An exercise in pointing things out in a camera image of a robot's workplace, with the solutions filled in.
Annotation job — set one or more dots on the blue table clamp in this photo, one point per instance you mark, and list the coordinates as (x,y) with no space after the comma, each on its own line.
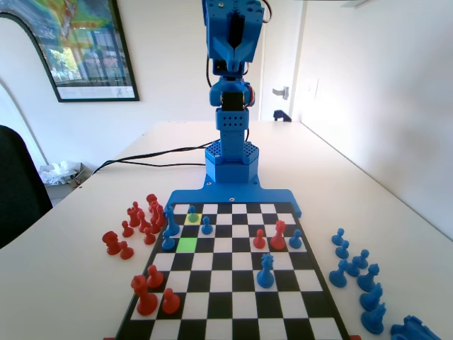
(281,116)

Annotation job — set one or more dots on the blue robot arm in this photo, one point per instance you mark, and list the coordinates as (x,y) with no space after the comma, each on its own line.
(231,124)

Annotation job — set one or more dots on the blue printed plastic part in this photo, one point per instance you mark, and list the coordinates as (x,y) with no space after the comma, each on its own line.
(412,331)

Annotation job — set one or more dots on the blue bishop piece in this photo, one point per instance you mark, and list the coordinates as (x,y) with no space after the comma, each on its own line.
(338,277)

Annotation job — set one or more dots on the crumpled white paper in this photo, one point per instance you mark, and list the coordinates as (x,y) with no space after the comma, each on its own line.
(56,173)

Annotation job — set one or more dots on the blue geared gripper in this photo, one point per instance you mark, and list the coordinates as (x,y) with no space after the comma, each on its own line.
(233,58)

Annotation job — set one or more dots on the red chess piece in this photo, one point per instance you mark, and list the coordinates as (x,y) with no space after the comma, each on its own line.
(160,215)
(155,226)

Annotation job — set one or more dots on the blue board mounting plate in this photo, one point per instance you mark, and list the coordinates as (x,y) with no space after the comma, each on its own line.
(212,196)

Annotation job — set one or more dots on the white door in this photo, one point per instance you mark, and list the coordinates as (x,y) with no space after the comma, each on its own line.
(281,53)

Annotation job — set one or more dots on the black framed poster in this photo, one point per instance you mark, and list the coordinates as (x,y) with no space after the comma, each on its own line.
(88,53)

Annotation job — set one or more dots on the white curved panel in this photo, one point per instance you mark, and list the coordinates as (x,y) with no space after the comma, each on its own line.
(14,78)

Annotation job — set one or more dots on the large red king piece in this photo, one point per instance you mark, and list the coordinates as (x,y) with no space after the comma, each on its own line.
(145,301)

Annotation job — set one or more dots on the red board corner foot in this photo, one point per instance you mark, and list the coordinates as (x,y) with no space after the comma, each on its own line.
(355,337)
(108,338)

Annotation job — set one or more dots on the red queen piece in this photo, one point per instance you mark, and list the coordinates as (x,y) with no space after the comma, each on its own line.
(278,238)

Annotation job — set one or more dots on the black and white chessboard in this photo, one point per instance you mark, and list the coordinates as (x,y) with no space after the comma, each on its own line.
(226,283)

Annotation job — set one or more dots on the blue queen piece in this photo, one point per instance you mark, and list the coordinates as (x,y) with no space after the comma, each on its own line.
(265,275)
(368,280)

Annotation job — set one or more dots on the black chair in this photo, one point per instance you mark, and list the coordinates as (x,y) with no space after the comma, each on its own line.
(17,195)

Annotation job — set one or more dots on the blue knight piece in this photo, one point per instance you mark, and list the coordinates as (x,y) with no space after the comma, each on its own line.
(374,321)
(371,300)

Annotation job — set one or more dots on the tall blue king piece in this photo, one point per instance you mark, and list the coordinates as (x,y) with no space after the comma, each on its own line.
(172,224)

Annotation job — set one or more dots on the red pawn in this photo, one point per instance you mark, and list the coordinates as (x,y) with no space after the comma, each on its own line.
(126,231)
(259,241)
(170,303)
(126,251)
(149,238)
(154,278)

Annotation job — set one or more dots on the small blue pawn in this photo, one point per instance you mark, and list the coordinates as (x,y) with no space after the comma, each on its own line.
(192,215)

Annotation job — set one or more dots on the grey cardboard box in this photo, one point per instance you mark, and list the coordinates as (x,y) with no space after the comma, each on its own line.
(84,171)

